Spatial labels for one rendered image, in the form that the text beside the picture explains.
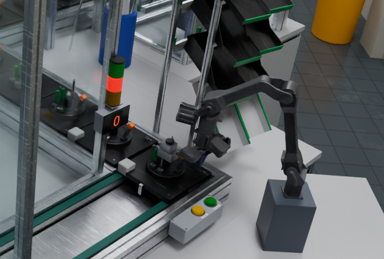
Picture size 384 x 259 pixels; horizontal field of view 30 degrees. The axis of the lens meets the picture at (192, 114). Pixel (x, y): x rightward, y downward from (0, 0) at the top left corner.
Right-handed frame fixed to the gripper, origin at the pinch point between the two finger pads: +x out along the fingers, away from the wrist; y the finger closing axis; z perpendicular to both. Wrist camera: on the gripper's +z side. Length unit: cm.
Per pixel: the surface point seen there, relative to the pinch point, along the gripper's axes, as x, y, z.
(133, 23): 0, 61, -85
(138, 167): 12.2, -6.5, -20.5
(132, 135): 12.2, 7.1, -35.3
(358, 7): 74, 377, -105
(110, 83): -24.7, -21.4, -24.7
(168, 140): -0.3, -0.9, -13.5
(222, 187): 14.9, 10.9, 4.7
